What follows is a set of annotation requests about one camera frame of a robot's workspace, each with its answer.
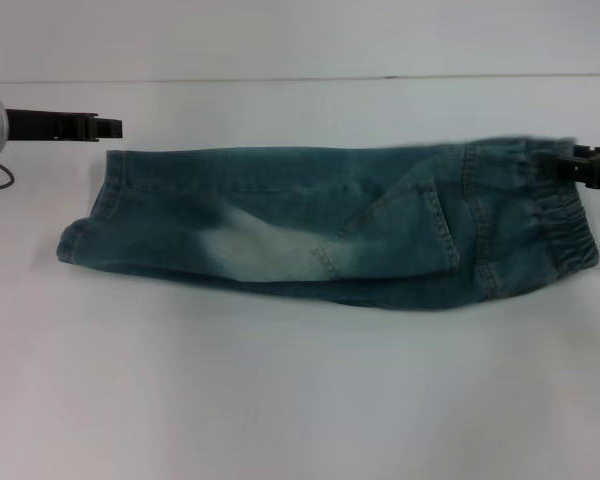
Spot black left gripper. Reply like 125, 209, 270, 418
4, 108, 124, 142

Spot blue faded denim shorts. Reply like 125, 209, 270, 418
55, 132, 600, 312

